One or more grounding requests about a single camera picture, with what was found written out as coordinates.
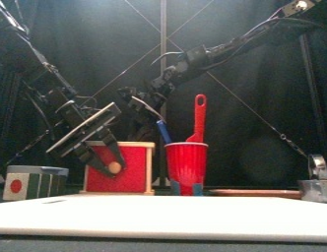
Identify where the metal pot with handle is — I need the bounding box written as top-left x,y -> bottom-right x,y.
296,154 -> 327,205

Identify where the white green block red dot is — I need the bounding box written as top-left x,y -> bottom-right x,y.
2,164 -> 70,202

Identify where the white cutting board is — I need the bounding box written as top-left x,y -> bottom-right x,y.
0,194 -> 327,244

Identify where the blue tape piece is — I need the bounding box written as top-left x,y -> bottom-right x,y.
169,180 -> 183,197
192,182 -> 206,197

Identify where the red plastic cup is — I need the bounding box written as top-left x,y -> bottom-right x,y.
164,141 -> 210,197

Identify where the vertical metal frame pole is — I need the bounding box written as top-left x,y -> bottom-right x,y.
159,0 -> 169,188

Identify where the wooden drawer box frame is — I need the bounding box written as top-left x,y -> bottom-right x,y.
80,140 -> 157,197

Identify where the dark slanted frame pole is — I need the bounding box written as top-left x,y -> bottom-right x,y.
299,32 -> 327,157

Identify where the red plastic spatula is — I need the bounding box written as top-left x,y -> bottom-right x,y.
187,94 -> 208,144

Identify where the brown wooden bar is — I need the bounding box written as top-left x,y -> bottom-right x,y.
208,188 -> 303,200

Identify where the diagonal brace wire with turnbuckle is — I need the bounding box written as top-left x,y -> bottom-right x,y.
123,0 -> 310,159

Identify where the red drawer with wooden knob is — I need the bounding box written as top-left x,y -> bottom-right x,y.
86,145 -> 149,194

